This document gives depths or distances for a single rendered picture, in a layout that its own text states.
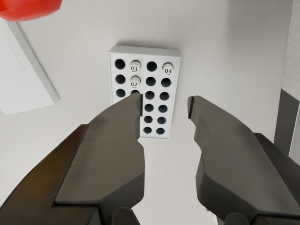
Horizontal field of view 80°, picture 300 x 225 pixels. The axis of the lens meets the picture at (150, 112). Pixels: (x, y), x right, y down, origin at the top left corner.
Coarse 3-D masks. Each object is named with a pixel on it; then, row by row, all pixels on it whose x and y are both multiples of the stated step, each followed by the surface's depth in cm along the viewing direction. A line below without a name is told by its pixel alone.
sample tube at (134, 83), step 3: (135, 75) 22; (132, 78) 22; (135, 78) 21; (138, 78) 22; (132, 81) 21; (135, 81) 21; (138, 81) 21; (129, 84) 21; (132, 84) 21; (135, 84) 21; (138, 84) 21; (132, 87) 21; (135, 87) 21
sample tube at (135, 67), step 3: (135, 60) 21; (132, 63) 20; (135, 63) 20; (138, 63) 21; (129, 66) 20; (132, 66) 20; (135, 66) 20; (138, 66) 20; (129, 69) 20; (132, 69) 20; (135, 69) 20; (138, 69) 20; (132, 72) 20; (135, 72) 20; (138, 72) 21
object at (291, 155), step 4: (296, 120) 20; (296, 124) 20; (296, 128) 20; (296, 132) 20; (292, 136) 21; (296, 136) 20; (292, 140) 21; (296, 140) 20; (292, 144) 21; (296, 144) 20; (292, 148) 21; (296, 148) 20; (292, 152) 21; (296, 152) 21; (292, 156) 21; (296, 156) 21; (296, 160) 21
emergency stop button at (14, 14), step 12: (0, 0) 10; (12, 0) 10; (24, 0) 10; (36, 0) 10; (48, 0) 11; (60, 0) 12; (0, 12) 10; (12, 12) 10; (24, 12) 10; (36, 12) 11; (48, 12) 11
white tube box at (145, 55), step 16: (112, 48) 22; (128, 48) 22; (144, 48) 23; (160, 48) 24; (112, 64) 22; (128, 64) 21; (144, 64) 21; (160, 64) 21; (176, 64) 21; (112, 80) 23; (128, 80) 22; (144, 80) 22; (160, 80) 22; (176, 80) 22; (112, 96) 24; (144, 96) 24; (160, 96) 24; (144, 112) 25; (160, 112) 25; (144, 128) 28; (160, 128) 28
